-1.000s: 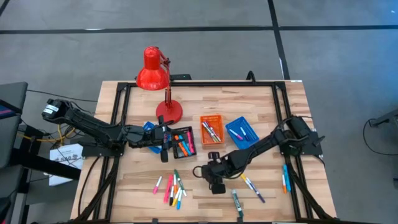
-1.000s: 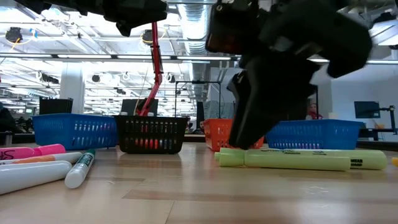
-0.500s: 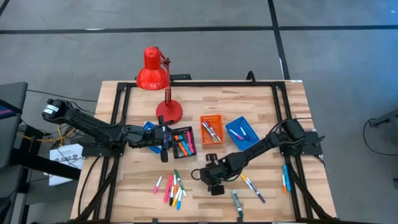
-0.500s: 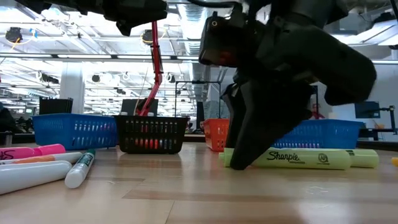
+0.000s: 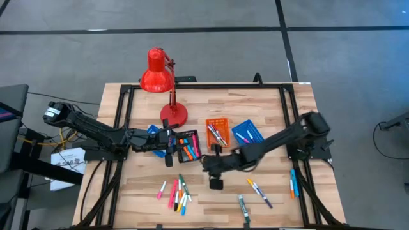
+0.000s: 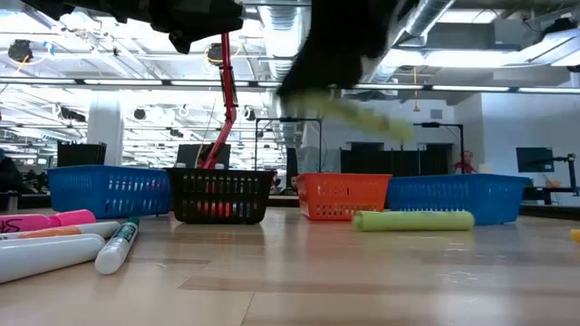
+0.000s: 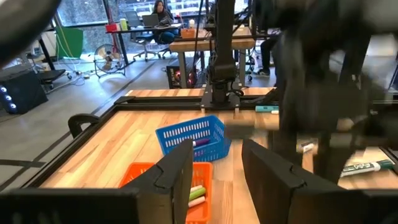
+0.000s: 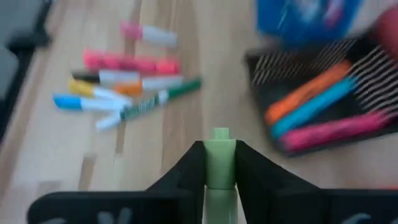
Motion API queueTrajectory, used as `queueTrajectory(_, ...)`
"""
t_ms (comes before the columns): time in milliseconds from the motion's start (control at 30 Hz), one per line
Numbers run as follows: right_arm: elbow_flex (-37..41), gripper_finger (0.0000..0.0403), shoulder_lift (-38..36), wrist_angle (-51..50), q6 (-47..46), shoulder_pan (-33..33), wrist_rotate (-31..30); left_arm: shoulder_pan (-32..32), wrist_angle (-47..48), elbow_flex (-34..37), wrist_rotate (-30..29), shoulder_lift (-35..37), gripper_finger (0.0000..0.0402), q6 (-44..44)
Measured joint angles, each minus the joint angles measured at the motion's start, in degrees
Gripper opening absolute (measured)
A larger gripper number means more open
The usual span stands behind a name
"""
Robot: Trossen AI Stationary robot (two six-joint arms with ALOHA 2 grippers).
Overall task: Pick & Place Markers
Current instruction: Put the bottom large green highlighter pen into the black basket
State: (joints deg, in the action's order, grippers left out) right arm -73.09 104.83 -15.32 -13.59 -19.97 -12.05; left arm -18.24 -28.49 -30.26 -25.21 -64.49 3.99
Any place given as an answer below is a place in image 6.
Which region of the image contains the dark green Expo marker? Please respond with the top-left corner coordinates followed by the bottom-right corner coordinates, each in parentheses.
top-left (94, 217), bottom-right (140, 276)

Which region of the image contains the orange capped white marker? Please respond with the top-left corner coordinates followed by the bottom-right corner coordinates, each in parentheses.
top-left (0, 220), bottom-right (122, 240)

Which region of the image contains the red desk lamp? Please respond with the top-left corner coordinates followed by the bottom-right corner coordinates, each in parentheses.
top-left (198, 31), bottom-right (239, 170)

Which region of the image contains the black plastic basket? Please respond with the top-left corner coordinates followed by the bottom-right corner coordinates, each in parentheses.
top-left (165, 167), bottom-right (276, 225)

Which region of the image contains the dark background desk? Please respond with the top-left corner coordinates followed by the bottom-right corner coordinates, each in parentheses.
top-left (520, 186), bottom-right (580, 205)

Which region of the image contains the pink Sharpie highlighter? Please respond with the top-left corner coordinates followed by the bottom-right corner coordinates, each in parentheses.
top-left (0, 208), bottom-right (97, 235)

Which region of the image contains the black monitor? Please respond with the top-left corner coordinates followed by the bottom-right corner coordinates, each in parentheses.
top-left (176, 143), bottom-right (231, 169)

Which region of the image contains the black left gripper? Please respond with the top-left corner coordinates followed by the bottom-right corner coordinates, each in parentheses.
top-left (149, 0), bottom-right (244, 54)

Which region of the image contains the black metal rig frame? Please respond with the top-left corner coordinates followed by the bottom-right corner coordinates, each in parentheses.
top-left (255, 117), bottom-right (324, 172)
top-left (414, 121), bottom-right (466, 176)

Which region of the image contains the dark computer monitor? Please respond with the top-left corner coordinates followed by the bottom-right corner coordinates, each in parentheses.
top-left (516, 147), bottom-right (555, 174)

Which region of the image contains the black aluminium table frame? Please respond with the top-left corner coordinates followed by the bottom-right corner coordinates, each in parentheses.
top-left (0, 193), bottom-right (580, 217)

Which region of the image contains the black partition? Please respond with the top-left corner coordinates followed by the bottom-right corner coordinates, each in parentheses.
top-left (340, 142), bottom-right (450, 177)

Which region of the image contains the yellow Sharpie highlighter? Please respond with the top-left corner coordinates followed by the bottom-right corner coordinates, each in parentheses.
top-left (353, 210), bottom-right (476, 233)
top-left (280, 90), bottom-right (414, 142)

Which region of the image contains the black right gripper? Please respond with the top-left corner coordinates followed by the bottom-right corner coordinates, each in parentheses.
top-left (275, 0), bottom-right (409, 99)

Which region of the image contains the blue plastic basket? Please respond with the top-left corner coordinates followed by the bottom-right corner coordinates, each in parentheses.
top-left (46, 165), bottom-right (171, 220)
top-left (386, 173), bottom-right (531, 226)

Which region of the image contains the person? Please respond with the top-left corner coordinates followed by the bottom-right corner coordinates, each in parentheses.
top-left (0, 149), bottom-right (22, 194)
top-left (454, 150), bottom-right (477, 176)

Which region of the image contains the long ceiling light strip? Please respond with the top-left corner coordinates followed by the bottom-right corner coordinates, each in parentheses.
top-left (0, 77), bottom-right (580, 95)

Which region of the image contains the thick white barrel marker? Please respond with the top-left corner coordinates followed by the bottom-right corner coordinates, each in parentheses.
top-left (0, 234), bottom-right (105, 284)

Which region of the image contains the orange highlighter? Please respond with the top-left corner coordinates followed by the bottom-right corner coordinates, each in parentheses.
top-left (198, 202), bottom-right (251, 218)

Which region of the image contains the orange plastic basket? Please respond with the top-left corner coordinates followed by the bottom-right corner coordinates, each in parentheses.
top-left (295, 172), bottom-right (393, 222)

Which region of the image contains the silver round ventilation duct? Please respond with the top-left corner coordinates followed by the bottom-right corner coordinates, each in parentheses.
top-left (258, 0), bottom-right (312, 149)
top-left (362, 0), bottom-right (457, 85)

